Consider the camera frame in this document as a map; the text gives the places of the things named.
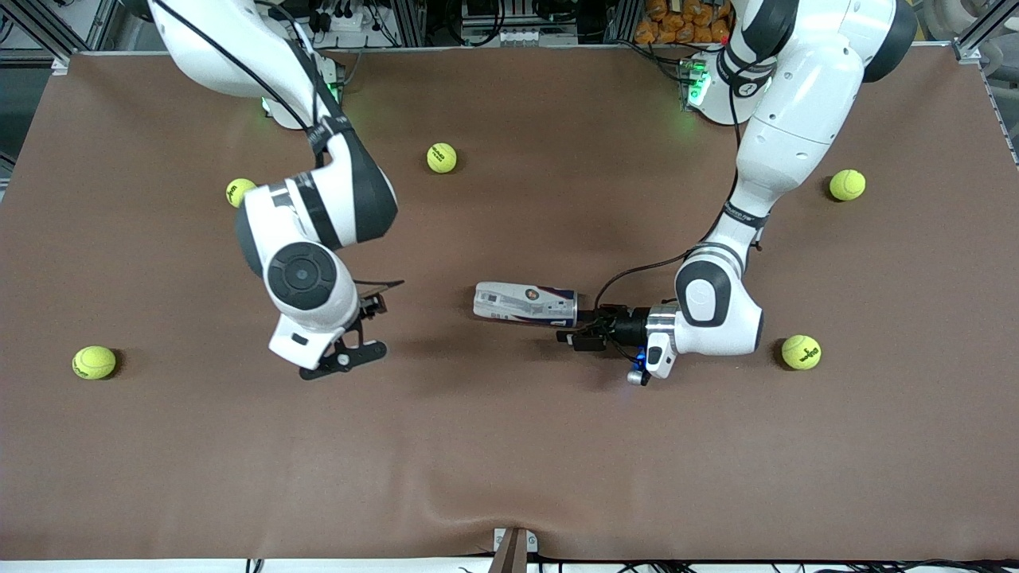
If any clear tennis ball can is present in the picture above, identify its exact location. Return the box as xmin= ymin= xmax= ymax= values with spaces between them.
xmin=473 ymin=281 xmax=579 ymax=329

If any brown table mat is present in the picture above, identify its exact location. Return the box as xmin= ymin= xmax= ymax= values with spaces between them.
xmin=0 ymin=44 xmax=1019 ymax=563

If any green lit base controller box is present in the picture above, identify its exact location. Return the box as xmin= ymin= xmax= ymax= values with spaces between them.
xmin=678 ymin=57 xmax=712 ymax=112
xmin=318 ymin=60 xmax=346 ymax=104

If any white power strip with plugs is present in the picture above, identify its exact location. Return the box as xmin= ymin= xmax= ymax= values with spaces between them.
xmin=306 ymin=0 xmax=383 ymax=37

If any long white power strip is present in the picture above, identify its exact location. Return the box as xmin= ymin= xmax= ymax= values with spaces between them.
xmin=460 ymin=29 xmax=580 ymax=47

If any orange packaged items pile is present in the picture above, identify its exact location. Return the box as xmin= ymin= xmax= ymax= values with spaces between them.
xmin=634 ymin=0 xmax=729 ymax=45

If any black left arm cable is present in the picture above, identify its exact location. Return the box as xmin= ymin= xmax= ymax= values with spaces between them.
xmin=593 ymin=88 xmax=757 ymax=315

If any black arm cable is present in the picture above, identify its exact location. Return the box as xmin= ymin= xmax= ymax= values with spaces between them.
xmin=147 ymin=0 xmax=335 ymax=168
xmin=593 ymin=88 xmax=757 ymax=315

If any metal clamp bracket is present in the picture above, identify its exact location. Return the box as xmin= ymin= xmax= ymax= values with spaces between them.
xmin=492 ymin=527 xmax=539 ymax=573

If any aluminium frame rail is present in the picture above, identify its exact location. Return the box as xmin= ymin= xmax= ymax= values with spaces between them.
xmin=607 ymin=0 xmax=638 ymax=45
xmin=394 ymin=0 xmax=427 ymax=47
xmin=0 ymin=0 xmax=120 ymax=64
xmin=951 ymin=0 xmax=1019 ymax=64

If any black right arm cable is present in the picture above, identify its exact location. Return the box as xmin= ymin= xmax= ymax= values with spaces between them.
xmin=147 ymin=0 xmax=335 ymax=168

